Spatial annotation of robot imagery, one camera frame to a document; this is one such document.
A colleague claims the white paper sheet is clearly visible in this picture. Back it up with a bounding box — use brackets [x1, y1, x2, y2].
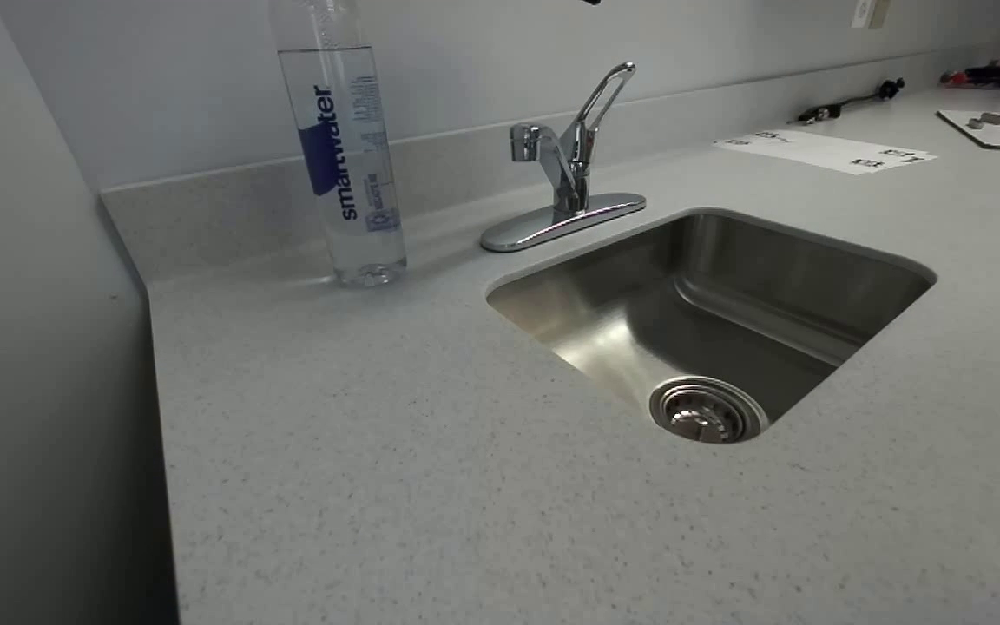
[722, 129, 927, 174]

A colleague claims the chrome sink faucet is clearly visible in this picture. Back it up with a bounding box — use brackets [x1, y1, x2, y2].
[480, 62, 645, 254]

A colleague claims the clear plastic water bottle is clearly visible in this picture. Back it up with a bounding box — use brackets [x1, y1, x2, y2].
[266, 0, 405, 284]

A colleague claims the black tool on counter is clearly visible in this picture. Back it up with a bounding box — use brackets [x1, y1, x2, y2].
[792, 77, 907, 126]

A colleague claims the sink drain strainer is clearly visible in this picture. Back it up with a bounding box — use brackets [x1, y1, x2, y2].
[649, 375, 772, 443]

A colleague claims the stainless steel sink basin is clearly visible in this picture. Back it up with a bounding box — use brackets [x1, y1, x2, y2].
[486, 209, 939, 435]

